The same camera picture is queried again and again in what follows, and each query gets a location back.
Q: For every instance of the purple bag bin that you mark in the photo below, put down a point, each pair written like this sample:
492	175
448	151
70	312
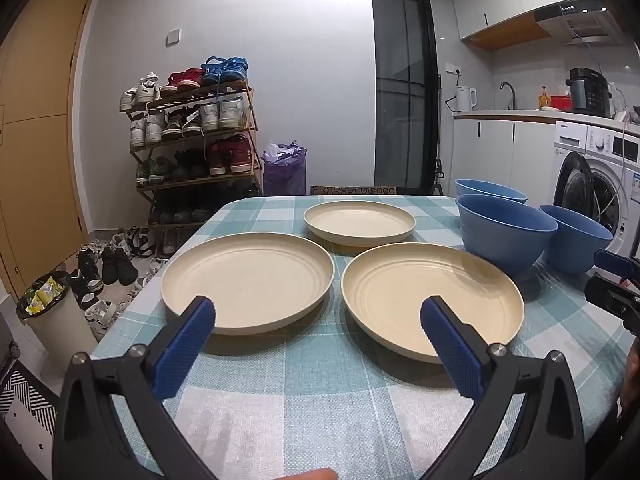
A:
282	175

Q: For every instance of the black and white rug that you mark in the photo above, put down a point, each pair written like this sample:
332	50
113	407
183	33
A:
27	400

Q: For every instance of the wooden shoe rack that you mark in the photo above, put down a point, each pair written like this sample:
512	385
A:
200	98

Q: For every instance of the scattered pile of shoes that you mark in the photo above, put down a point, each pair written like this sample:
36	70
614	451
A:
115	265

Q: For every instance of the cream round plate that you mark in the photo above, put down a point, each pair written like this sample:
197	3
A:
400	290
250	280
360	222

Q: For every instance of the white washing machine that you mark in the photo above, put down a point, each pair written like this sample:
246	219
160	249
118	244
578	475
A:
600	180

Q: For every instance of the person's left hand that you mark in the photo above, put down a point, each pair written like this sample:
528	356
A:
307	475

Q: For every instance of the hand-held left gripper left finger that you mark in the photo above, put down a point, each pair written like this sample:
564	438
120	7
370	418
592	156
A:
185	350

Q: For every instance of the trash bin with black bag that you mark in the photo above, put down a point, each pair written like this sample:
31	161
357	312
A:
55	320

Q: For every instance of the steel range hood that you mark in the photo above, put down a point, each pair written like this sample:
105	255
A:
580	20

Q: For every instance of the black pressure cooker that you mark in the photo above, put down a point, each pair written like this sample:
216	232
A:
590	91

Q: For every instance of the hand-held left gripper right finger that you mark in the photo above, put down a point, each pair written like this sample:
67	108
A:
450	350

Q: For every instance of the white wall switch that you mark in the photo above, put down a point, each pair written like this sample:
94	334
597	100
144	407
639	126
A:
173	37

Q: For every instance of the grey stick mop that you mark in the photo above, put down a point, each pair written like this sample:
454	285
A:
439	135

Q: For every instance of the chrome kitchen faucet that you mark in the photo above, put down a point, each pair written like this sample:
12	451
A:
512	95

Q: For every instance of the patterned doormat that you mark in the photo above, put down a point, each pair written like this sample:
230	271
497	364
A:
350	190

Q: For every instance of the blue bowl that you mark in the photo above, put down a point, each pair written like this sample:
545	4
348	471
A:
490	189
575	245
500	235

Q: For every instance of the teal checked tablecloth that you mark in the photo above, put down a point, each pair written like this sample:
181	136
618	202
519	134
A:
310	400

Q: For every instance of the yellow wooden door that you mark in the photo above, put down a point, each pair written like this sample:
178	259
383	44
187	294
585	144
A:
40	135

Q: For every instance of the crumpled cloth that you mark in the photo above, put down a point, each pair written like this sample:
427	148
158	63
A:
631	115

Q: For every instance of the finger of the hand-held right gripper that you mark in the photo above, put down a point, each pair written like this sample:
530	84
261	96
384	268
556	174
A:
612	300
615	264

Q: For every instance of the white electric kettle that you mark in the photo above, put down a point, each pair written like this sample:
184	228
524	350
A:
465	99

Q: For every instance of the yellow bottle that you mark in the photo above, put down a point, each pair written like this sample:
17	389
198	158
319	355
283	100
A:
544	99

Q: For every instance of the black framed glass door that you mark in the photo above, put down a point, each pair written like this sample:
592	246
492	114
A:
400	85

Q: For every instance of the white kitchen base cabinets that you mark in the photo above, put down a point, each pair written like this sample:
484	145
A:
500	155

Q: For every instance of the shoe rack with shoes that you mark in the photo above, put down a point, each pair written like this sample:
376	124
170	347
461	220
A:
225	155

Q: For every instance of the red box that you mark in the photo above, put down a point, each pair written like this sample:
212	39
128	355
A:
561	102

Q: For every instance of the white wall socket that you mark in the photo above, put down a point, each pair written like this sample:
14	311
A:
451	68

